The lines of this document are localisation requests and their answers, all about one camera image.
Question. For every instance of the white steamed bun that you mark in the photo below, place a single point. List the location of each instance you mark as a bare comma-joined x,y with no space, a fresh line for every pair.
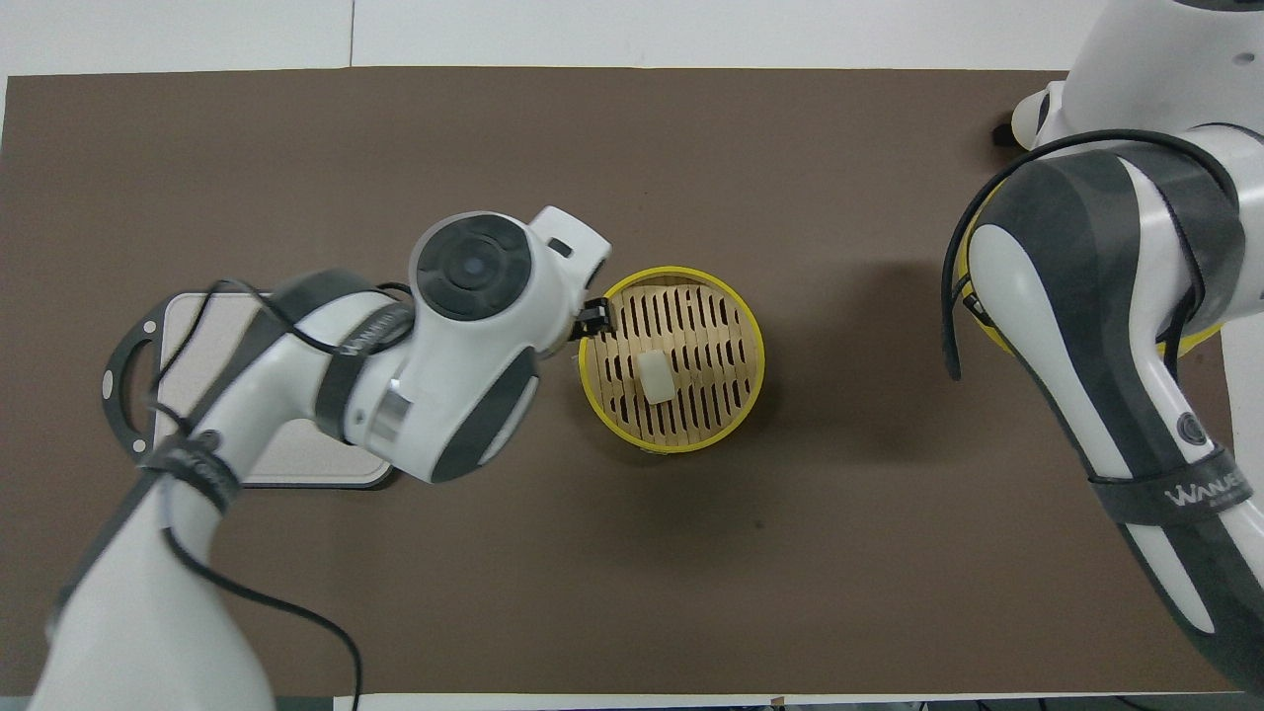
656,377

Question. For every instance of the white plastic cup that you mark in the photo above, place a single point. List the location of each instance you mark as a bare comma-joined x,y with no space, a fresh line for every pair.
1027,118

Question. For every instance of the brown table mat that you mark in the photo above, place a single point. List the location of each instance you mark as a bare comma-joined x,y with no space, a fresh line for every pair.
632,573

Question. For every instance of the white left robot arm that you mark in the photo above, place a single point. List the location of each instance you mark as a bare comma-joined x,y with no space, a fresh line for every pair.
454,375

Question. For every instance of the grey white cutting board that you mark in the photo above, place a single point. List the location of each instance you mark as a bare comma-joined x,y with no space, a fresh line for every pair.
296,459

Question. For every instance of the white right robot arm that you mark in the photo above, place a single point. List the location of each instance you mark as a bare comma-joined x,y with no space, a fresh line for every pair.
1086,296

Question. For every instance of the yellow bamboo steamer base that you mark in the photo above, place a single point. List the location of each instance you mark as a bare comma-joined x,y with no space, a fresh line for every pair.
711,395

